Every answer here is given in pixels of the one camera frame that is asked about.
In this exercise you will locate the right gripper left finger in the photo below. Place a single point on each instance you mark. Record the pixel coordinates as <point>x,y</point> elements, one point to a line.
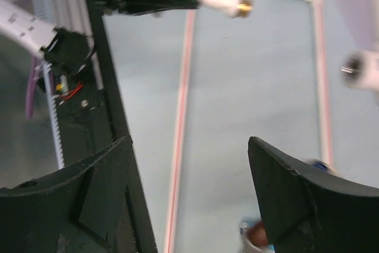
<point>75,209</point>

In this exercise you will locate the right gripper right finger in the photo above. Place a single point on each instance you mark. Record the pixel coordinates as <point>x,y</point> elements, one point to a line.
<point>307,210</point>

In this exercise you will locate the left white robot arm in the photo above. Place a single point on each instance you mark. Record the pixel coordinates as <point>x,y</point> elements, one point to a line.
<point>69,51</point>

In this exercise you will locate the dark red water faucet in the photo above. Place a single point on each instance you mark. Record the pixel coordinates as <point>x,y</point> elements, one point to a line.
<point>253,237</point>

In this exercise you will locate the light green table mat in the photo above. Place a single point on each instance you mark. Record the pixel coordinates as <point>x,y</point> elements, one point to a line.
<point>249,77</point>

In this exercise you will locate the aluminium extrusion rail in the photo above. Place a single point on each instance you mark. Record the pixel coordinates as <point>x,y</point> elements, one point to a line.
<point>74,13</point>

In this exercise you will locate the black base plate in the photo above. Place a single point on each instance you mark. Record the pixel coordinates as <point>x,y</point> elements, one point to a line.
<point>93,119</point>

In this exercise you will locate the white slotted cable duct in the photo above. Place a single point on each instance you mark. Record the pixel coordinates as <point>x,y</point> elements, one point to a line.
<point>54,116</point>

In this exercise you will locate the white PVC pipe frame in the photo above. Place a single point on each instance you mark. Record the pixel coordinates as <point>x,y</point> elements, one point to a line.
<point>325,129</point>

